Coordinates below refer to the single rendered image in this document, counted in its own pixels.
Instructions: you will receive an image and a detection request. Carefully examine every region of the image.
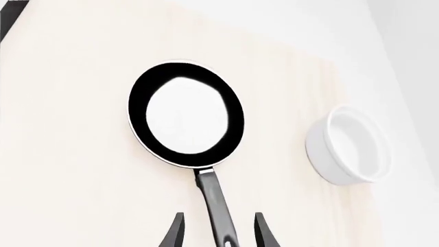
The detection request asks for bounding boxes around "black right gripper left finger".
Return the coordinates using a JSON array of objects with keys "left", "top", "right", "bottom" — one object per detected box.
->
[{"left": 158, "top": 212, "right": 186, "bottom": 247}]

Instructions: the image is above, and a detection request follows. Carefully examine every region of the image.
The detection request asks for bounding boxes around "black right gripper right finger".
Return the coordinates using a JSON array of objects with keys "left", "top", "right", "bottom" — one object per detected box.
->
[{"left": 254, "top": 212, "right": 282, "bottom": 247}]

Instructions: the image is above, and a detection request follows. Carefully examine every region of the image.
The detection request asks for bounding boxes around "black frying pan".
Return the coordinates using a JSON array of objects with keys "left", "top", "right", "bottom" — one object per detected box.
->
[{"left": 127, "top": 58, "right": 246, "bottom": 247}]

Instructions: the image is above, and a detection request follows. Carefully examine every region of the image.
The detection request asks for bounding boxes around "flat black stove plate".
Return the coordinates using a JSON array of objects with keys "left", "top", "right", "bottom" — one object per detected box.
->
[{"left": 0, "top": 0, "right": 30, "bottom": 43}]

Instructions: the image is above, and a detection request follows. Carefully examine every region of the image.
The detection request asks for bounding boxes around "white round bowl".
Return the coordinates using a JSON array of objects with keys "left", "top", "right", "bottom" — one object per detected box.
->
[{"left": 305, "top": 104, "right": 393, "bottom": 186}]

